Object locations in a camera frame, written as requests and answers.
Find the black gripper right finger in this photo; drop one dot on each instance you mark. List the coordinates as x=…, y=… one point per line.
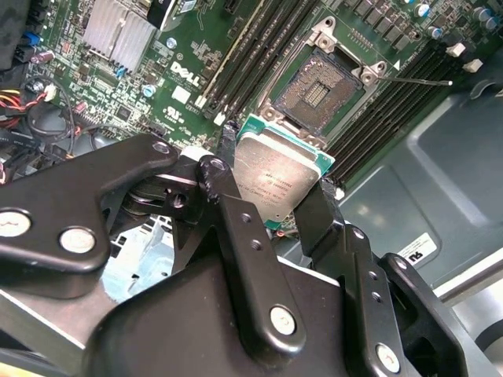
x=322, y=220

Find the silver CPU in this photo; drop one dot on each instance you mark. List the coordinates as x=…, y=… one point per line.
x=275, y=173

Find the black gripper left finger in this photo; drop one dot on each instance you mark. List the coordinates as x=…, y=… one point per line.
x=59, y=204

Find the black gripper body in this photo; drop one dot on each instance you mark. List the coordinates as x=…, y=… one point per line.
x=177, y=334

